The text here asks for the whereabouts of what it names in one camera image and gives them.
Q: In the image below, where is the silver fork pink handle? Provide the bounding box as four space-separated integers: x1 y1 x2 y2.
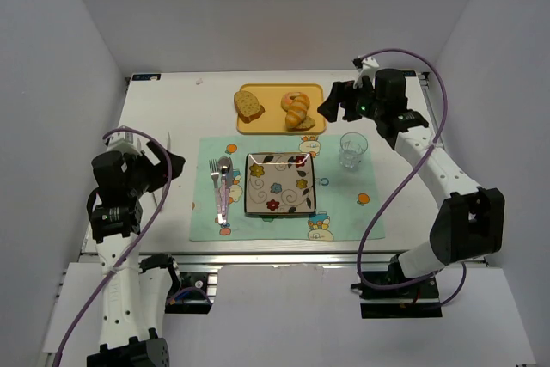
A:
209 159 223 226

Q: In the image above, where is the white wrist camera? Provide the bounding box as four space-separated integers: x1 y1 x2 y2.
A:
352 57 380 89
103 127 142 156

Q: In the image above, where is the glazed orange donut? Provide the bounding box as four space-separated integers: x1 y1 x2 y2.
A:
281 92 309 112

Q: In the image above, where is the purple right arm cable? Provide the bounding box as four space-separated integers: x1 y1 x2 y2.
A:
355 48 468 309

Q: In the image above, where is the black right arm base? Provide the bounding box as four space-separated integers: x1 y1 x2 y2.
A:
351 255 443 320

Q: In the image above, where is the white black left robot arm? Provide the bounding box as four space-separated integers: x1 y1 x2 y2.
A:
87 128 185 366

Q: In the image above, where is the floral square ceramic plate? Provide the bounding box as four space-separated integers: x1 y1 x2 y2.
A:
244 152 316 217

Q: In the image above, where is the striped croissant bread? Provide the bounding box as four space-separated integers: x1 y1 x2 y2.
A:
285 94 309 130

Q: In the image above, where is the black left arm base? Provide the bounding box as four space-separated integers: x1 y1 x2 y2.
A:
139 254 212 315

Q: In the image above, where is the mint cartoon placemat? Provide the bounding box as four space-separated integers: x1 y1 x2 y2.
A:
190 135 380 242

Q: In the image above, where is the silver spoon pink handle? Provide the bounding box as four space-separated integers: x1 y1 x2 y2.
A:
217 156 232 227

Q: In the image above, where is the sliced brown bread loaf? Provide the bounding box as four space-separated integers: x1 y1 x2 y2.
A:
234 90 265 124

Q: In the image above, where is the clear drinking glass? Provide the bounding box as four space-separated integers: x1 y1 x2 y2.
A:
339 132 369 169

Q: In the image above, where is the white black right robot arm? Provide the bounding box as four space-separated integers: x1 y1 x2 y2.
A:
317 69 505 291

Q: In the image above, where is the small brown bread slice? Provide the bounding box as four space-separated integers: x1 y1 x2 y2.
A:
295 116 315 131

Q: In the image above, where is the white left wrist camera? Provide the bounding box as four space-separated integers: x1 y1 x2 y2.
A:
103 127 142 156

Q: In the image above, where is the silver knife pink handle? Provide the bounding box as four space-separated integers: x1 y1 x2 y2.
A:
222 157 233 222

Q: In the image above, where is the yellow plastic tray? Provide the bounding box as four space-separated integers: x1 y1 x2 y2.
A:
236 83 327 135

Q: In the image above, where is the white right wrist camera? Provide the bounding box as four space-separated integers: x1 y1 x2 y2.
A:
352 57 380 89

